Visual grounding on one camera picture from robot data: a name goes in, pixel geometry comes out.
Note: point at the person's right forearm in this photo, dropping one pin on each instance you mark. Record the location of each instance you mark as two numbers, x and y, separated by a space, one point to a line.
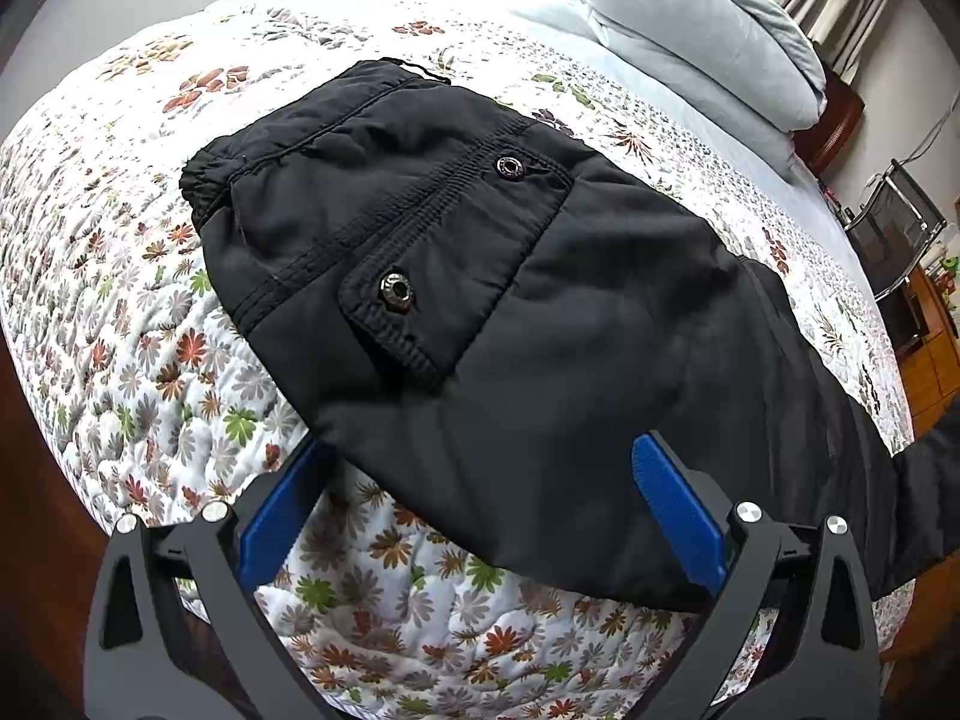
934 487

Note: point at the black mesh chair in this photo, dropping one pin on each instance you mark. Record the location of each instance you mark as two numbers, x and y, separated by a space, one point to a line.
892 232

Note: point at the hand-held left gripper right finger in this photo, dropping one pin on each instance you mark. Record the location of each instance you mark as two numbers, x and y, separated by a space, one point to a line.
675 510

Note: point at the black pants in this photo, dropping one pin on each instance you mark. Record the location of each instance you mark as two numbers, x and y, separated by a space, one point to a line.
525 300

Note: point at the folded light blue duvet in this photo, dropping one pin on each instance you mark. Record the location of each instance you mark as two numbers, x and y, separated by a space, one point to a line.
675 22

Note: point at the floral quilted bedspread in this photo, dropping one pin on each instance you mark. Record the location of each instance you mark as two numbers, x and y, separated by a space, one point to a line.
135 292

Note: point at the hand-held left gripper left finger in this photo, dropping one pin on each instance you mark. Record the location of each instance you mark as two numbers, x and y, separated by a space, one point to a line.
281 510

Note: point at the wooden desk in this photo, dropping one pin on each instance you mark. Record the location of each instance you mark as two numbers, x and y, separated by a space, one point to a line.
934 360

